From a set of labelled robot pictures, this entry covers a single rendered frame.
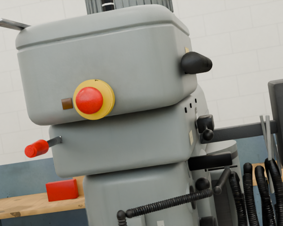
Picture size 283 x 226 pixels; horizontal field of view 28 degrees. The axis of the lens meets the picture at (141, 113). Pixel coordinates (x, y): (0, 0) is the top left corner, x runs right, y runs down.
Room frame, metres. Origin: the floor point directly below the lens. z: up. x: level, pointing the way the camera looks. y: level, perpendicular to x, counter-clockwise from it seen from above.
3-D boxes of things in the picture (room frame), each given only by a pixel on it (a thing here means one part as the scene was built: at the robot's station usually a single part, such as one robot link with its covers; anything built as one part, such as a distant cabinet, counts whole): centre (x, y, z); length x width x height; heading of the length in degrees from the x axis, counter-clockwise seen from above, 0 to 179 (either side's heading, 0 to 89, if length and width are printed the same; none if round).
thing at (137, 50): (1.08, 0.03, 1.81); 0.47 x 0.26 x 0.16; 170
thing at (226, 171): (0.98, -0.12, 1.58); 0.17 x 0.01 x 0.01; 165
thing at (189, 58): (1.08, -0.12, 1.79); 0.45 x 0.04 x 0.04; 170
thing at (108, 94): (0.84, 0.07, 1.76); 0.06 x 0.02 x 0.06; 80
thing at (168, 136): (1.11, 0.02, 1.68); 0.34 x 0.24 x 0.10; 170
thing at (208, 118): (1.11, -0.12, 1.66); 0.12 x 0.04 x 0.04; 170
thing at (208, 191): (0.88, -0.03, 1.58); 0.17 x 0.01 x 0.01; 113
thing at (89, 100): (0.82, 0.07, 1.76); 0.04 x 0.03 x 0.04; 80
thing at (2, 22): (0.93, 0.17, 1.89); 0.24 x 0.04 x 0.01; 173
